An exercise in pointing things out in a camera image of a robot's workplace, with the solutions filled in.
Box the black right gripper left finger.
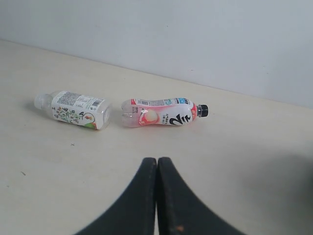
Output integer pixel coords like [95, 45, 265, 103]
[77, 158, 157, 235]

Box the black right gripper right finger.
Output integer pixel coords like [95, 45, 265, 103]
[157, 157, 243, 235]

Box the floral label tea bottle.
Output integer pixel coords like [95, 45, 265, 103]
[34, 91, 112, 130]

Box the pink peach label bottle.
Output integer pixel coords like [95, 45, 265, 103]
[121, 97, 209, 127]

